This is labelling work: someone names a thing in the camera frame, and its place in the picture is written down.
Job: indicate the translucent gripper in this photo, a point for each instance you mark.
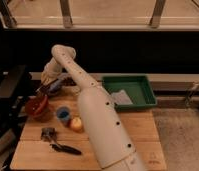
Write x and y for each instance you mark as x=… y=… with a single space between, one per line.
x=47 y=78

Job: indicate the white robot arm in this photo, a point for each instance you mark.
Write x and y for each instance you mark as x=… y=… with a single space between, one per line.
x=110 y=141

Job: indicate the blue sponge in bowl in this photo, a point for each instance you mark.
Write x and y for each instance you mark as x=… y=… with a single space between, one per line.
x=55 y=86

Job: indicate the white bowl with food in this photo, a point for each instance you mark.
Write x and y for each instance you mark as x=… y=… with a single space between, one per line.
x=70 y=85

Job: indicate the red bowl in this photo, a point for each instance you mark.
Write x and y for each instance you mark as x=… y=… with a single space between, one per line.
x=37 y=107

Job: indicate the black equipment on left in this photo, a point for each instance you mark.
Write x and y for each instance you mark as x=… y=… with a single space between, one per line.
x=14 y=90

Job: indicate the blue cup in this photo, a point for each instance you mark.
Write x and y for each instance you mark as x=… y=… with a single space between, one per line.
x=63 y=114

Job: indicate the yellow apple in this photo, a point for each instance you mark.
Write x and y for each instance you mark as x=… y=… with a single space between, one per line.
x=76 y=124

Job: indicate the small metal clip object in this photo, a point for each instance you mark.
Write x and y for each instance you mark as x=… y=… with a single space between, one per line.
x=48 y=134

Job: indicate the wooden cutting board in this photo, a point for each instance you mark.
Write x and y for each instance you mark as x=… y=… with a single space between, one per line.
x=33 y=154

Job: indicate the white cloth in tray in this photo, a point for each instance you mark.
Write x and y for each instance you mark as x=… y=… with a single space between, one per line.
x=121 y=98

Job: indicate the green tray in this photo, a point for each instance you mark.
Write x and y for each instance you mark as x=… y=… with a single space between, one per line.
x=138 y=89

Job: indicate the black handled utensil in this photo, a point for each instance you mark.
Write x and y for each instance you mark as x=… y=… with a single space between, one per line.
x=67 y=149

